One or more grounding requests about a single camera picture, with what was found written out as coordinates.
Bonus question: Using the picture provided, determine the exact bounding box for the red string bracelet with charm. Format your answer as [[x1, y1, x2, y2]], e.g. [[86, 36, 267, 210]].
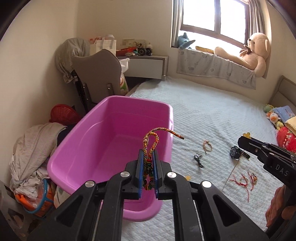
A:
[[229, 171, 258, 203]]

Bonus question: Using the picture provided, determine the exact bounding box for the black wrist watch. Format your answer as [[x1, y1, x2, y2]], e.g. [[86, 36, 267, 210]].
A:
[[230, 146, 250, 160]]

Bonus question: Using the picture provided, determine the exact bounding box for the black cord necklace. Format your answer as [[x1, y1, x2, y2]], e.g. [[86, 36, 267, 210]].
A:
[[194, 153, 205, 168]]

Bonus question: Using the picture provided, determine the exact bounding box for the multicolour braided bracelet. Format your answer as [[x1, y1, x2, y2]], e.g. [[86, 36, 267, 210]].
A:
[[142, 127, 185, 191]]

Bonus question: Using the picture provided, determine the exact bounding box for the right hand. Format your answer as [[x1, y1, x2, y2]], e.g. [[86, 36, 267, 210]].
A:
[[265, 185, 295, 228]]

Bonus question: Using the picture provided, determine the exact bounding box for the red floral pillow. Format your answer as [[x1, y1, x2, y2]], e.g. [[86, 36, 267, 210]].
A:
[[276, 127, 296, 153]]

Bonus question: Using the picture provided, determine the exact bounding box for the yellow folded towel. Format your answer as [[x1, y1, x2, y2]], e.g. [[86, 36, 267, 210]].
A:
[[285, 116, 296, 136]]

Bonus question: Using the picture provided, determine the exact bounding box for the small duck plush toy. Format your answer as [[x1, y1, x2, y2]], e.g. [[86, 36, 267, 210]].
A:
[[266, 112, 280, 125]]

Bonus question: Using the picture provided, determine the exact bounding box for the orange and blue basket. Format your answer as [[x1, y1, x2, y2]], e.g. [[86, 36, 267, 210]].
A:
[[15, 179, 55, 218]]

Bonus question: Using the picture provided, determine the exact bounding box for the light blue patterned cloth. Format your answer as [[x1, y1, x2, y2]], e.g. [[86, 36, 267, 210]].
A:
[[273, 105, 295, 123]]

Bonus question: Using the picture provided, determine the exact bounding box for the green plush toy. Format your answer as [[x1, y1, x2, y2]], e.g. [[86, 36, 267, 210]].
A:
[[263, 104, 274, 113]]

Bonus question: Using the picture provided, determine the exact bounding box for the grey bed headboard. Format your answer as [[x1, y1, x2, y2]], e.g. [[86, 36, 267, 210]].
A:
[[269, 75, 296, 114]]

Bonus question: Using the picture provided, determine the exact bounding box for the pink plastic tub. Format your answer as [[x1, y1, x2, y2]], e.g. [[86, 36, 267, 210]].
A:
[[47, 95, 174, 222]]

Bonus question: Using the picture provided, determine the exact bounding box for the beige crumpled blanket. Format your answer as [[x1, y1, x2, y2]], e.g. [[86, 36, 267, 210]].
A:
[[10, 123, 66, 199]]

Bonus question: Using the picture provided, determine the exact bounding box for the red plastic basket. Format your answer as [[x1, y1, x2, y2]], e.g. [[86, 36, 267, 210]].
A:
[[49, 104, 82, 126]]

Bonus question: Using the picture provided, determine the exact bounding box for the beige teddy bear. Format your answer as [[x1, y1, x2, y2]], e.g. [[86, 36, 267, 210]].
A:
[[214, 33, 271, 77]]

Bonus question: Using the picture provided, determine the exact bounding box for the grey window seat blanket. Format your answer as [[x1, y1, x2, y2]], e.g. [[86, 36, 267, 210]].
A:
[[177, 49, 256, 89]]

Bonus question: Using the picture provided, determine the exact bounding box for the grey chair backrest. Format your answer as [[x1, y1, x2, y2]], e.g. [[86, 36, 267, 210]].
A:
[[72, 49, 121, 103]]

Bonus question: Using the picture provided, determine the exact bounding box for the white plastic bag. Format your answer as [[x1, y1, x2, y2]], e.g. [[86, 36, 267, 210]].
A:
[[119, 58, 130, 95]]

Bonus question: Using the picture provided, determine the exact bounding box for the grey curved desk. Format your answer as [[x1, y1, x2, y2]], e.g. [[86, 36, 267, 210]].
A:
[[118, 55, 169, 81]]

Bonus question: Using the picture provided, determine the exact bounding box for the blue shark plush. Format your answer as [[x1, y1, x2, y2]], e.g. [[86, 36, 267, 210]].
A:
[[178, 33, 196, 49]]

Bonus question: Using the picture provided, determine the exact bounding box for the grey cloth on chair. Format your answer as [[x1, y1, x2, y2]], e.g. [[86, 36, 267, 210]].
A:
[[55, 38, 90, 83]]

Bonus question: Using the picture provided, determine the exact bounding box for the black toy car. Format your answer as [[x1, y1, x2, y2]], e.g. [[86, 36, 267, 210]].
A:
[[137, 48, 152, 56]]

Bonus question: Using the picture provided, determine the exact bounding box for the white paper bag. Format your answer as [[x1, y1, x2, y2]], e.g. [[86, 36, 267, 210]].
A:
[[90, 35, 116, 56]]

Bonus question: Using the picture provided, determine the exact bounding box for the grey curtain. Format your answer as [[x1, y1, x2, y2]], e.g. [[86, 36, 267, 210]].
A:
[[171, 0, 184, 48]]

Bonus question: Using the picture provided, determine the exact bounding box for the window with dark frame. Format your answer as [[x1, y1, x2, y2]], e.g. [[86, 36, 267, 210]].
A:
[[180, 0, 250, 46]]

